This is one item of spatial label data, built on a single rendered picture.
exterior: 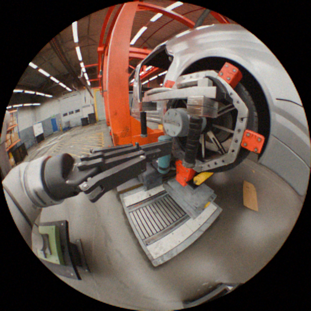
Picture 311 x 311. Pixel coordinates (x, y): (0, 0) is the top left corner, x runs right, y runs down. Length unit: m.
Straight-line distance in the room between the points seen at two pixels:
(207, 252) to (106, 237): 0.89
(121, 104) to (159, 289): 1.46
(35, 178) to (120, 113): 0.68
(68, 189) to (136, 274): 0.87
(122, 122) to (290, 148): 1.07
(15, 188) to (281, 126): 0.80
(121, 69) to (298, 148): 1.16
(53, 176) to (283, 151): 0.73
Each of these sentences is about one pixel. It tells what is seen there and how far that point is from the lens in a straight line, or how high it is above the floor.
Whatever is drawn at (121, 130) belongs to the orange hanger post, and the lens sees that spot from 0.77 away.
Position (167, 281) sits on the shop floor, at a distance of 0.95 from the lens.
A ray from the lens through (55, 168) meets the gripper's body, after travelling 0.16.
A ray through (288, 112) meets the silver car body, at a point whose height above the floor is 1.05.
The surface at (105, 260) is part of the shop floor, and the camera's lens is 1.01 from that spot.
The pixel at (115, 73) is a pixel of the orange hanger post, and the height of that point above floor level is 1.21.
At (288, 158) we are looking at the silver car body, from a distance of 0.62.
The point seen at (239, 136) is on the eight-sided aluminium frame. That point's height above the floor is 0.85.
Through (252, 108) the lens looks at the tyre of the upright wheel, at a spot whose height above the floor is 0.98.
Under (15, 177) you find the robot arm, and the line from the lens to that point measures 0.22.
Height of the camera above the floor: 0.91
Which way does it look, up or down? 29 degrees down
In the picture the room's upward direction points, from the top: straight up
